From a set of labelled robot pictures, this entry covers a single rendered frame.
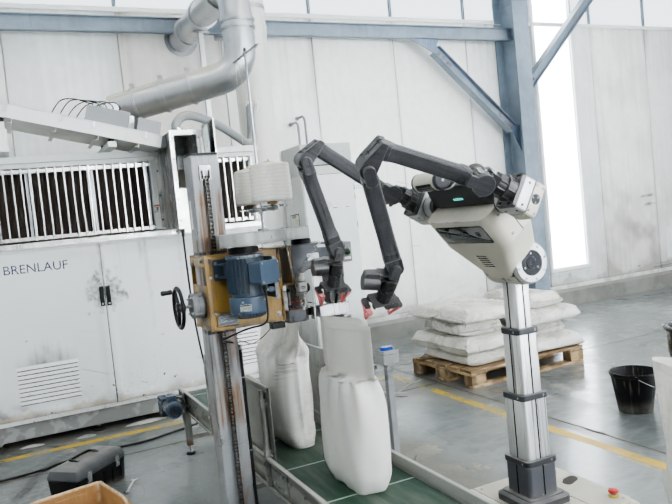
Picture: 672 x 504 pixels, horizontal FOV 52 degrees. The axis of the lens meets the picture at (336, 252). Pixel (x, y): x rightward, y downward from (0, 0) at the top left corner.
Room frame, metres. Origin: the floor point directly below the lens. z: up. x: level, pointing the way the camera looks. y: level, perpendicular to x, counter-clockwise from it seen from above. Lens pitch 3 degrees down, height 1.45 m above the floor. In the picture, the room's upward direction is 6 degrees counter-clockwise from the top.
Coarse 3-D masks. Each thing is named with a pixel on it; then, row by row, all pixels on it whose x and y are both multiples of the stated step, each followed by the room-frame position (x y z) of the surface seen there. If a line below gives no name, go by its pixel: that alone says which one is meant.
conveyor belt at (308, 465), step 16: (320, 432) 3.42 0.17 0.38; (288, 448) 3.22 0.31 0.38; (320, 448) 3.18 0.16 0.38; (288, 464) 3.01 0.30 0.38; (304, 464) 2.99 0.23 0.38; (320, 464) 2.97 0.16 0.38; (304, 480) 2.80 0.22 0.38; (320, 480) 2.78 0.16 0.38; (336, 480) 2.77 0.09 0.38; (400, 480) 2.70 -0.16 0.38; (416, 480) 2.68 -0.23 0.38; (320, 496) 2.62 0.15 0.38; (336, 496) 2.61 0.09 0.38; (352, 496) 2.59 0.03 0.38; (368, 496) 2.58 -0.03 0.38; (384, 496) 2.56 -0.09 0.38; (400, 496) 2.55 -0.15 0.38; (416, 496) 2.53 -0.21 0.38; (432, 496) 2.52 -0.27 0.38
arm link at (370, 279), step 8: (368, 272) 2.36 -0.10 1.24; (376, 272) 2.36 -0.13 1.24; (384, 272) 2.37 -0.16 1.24; (392, 272) 2.32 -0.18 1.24; (400, 272) 2.33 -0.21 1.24; (360, 280) 2.40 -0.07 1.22; (368, 280) 2.35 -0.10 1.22; (376, 280) 2.36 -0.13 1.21; (368, 288) 2.36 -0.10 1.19; (376, 288) 2.37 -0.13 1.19
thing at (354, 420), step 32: (320, 320) 2.97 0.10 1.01; (352, 320) 2.81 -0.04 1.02; (352, 352) 2.63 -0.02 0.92; (320, 384) 2.84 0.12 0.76; (352, 384) 2.59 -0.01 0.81; (352, 416) 2.58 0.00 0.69; (384, 416) 2.60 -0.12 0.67; (352, 448) 2.58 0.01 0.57; (384, 448) 2.59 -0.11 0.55; (352, 480) 2.61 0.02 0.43; (384, 480) 2.59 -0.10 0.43
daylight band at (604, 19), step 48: (0, 0) 6.24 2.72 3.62; (48, 0) 6.41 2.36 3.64; (96, 0) 6.59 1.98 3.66; (144, 0) 6.78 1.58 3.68; (192, 0) 6.98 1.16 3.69; (288, 0) 7.42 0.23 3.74; (336, 0) 7.66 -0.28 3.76; (384, 0) 7.91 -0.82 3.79; (432, 0) 8.19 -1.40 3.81; (480, 0) 8.48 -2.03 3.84; (576, 0) 9.14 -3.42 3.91; (624, 0) 9.51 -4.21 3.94
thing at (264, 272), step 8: (248, 264) 2.66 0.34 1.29; (256, 264) 2.63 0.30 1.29; (264, 264) 2.63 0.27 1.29; (272, 264) 2.67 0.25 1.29; (256, 272) 2.63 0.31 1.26; (264, 272) 2.63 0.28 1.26; (272, 272) 2.66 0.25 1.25; (256, 280) 2.64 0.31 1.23; (264, 280) 2.63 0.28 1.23; (272, 280) 2.66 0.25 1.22; (264, 288) 2.67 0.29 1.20
